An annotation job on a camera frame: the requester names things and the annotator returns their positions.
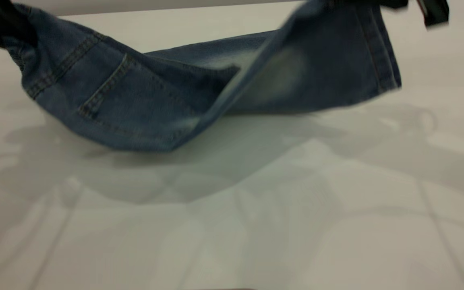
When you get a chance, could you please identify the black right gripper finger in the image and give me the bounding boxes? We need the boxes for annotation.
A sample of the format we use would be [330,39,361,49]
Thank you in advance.
[416,0,450,27]
[377,0,410,9]

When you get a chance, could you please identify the blue denim shorts with print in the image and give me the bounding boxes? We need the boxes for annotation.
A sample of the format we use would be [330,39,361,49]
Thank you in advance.
[2,0,402,153]

